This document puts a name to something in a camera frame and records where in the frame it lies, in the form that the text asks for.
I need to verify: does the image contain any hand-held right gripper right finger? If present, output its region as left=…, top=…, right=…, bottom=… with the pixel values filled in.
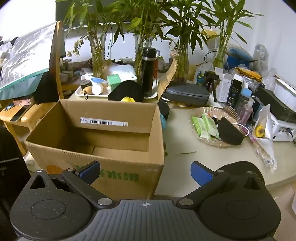
left=177, top=162, right=266, bottom=208

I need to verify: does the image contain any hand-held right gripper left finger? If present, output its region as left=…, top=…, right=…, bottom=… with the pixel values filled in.
left=30, top=160, right=116, bottom=208

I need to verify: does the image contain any cardboard box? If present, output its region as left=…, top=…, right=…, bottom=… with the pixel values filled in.
left=25, top=99, right=165, bottom=200

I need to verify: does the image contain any glass plate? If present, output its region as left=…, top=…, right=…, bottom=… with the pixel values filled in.
left=190, top=107, right=251, bottom=147

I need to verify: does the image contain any green sachet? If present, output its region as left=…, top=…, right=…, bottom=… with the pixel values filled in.
left=191, top=116, right=210, bottom=139
left=202, top=113, right=220, bottom=139

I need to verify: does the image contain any yellow tape measure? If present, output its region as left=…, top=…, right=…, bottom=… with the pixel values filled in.
left=254, top=125, right=266, bottom=138

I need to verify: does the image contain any pink pump bottle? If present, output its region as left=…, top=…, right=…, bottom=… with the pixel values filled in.
left=238, top=96, right=256, bottom=126

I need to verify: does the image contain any white tray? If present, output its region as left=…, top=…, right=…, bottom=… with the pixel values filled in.
left=74, top=77, right=160, bottom=100

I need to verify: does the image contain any tan pouch with carabiner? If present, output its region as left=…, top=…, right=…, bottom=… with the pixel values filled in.
left=81, top=86, right=93, bottom=100

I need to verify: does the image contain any black office chair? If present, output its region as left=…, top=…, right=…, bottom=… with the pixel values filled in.
left=0, top=126, right=31, bottom=241

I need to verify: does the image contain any grey zip case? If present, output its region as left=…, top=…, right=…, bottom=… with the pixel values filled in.
left=163, top=84, right=211, bottom=107

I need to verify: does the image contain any white jar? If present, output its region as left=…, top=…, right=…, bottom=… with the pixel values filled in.
left=91, top=83, right=104, bottom=95

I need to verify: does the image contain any white product box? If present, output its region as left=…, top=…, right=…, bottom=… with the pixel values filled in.
left=215, top=68, right=233, bottom=102

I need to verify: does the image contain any blue-topped box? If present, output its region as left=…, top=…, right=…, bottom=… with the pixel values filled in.
left=239, top=89, right=252, bottom=109

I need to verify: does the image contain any black product box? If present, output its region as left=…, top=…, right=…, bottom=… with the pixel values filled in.
left=228, top=74, right=243, bottom=107

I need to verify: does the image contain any green white tissue pack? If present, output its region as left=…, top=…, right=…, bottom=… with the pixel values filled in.
left=106, top=74, right=137, bottom=93

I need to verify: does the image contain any smartphone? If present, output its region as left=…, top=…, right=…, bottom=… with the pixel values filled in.
left=9, top=105, right=31, bottom=122

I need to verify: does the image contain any white plastic device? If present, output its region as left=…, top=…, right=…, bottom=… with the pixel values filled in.
left=269, top=111, right=296, bottom=142

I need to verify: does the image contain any black mini tripod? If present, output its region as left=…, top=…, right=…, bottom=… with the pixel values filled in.
left=203, top=71, right=220, bottom=102

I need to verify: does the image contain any printed plastic bag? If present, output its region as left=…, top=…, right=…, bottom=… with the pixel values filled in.
left=194, top=62, right=214, bottom=85

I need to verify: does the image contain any pink box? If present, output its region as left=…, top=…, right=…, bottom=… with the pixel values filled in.
left=13, top=96, right=35, bottom=107

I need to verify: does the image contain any brown paper bag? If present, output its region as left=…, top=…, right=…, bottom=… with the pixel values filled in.
left=157, top=58, right=178, bottom=100
left=102, top=59, right=116, bottom=76

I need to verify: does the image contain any white plastic bag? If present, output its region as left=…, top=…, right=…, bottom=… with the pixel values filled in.
left=107, top=64, right=137, bottom=78

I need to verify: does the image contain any yellow black pouch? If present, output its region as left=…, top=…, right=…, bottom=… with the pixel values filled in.
left=235, top=67, right=263, bottom=81

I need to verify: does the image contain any black thermos bottle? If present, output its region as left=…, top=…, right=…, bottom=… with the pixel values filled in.
left=141, top=47, right=160, bottom=98

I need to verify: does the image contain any wooden chair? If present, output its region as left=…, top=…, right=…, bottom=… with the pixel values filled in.
left=0, top=20, right=67, bottom=156

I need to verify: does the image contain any white grid box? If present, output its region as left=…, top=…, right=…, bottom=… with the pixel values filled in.
left=274, top=74, right=296, bottom=105

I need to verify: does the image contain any blue cushion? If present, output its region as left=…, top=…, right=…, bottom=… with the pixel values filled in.
left=228, top=47, right=257, bottom=67

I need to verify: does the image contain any green bag with clear plastic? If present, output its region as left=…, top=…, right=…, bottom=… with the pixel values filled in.
left=0, top=22, right=57, bottom=100

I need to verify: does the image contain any crumpled clear plastic bag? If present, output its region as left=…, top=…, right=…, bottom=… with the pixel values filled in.
left=253, top=44, right=270, bottom=70

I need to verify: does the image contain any white cable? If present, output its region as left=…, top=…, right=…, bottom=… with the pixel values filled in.
left=231, top=123, right=251, bottom=138

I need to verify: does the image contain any dark wall board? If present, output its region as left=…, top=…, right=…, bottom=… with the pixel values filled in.
left=55, top=0, right=139, bottom=30

